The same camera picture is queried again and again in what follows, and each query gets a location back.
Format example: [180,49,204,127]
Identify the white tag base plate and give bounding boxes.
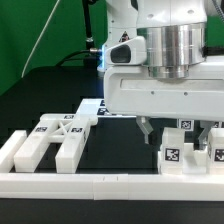
[76,98,131,118]

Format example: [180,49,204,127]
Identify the black cable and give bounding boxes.
[54,48,103,68]

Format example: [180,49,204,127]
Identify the white chair nut cube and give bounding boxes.
[178,119,194,132]
[213,122,222,128]

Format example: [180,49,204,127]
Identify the white chair seat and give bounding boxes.
[157,142,224,176]

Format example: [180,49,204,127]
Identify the white left fence bar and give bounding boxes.
[0,130,27,173]

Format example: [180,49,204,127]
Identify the white chair back frame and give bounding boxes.
[14,114,98,174]

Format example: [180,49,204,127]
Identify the white cable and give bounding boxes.
[21,0,62,79]

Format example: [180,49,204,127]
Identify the black camera pole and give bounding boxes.
[82,0,94,49]

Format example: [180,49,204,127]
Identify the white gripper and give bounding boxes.
[104,36,224,145]

